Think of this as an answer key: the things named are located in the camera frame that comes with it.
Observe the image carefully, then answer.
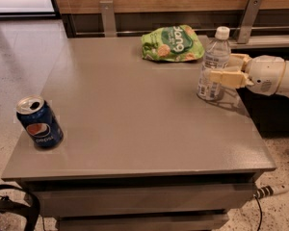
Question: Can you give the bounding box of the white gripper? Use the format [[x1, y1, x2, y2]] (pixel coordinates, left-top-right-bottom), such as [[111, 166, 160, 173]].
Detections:
[[209, 53, 285, 96]]

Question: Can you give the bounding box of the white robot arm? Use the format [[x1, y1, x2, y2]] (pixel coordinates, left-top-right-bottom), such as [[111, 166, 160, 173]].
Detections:
[[206, 54, 289, 98]]

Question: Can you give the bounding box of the right metal bracket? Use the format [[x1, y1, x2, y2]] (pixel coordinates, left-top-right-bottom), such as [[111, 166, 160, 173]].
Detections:
[[236, 0, 263, 44]]

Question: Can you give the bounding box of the white power strip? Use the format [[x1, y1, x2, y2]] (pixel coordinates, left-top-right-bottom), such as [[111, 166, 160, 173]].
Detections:
[[254, 185, 289, 199]]

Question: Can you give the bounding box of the black bag strap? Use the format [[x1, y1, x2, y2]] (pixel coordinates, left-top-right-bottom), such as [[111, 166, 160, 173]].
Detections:
[[0, 184, 41, 231]]

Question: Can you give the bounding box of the black cable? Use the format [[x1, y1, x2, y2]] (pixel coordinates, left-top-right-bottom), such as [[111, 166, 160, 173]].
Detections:
[[253, 194, 264, 231]]

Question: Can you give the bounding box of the grey drawer cabinet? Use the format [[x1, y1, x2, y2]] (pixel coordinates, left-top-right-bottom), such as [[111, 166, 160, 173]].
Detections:
[[2, 38, 276, 231]]

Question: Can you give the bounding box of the metal bracket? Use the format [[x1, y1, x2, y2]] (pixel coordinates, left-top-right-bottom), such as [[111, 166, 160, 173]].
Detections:
[[236, 0, 263, 44], [99, 0, 117, 38]]

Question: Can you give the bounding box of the clear plastic water bottle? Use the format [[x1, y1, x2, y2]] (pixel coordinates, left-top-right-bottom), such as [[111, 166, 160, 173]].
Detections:
[[197, 26, 231, 101]]

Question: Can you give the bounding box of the left metal bracket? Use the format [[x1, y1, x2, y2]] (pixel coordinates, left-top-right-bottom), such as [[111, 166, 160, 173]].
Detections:
[[99, 0, 117, 38]]

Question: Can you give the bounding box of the green snack bag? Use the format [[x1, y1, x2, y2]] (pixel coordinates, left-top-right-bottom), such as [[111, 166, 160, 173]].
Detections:
[[141, 25, 204, 63]]

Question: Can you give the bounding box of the blue pepsi can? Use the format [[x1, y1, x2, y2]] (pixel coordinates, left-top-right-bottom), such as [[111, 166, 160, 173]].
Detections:
[[16, 95, 64, 148]]

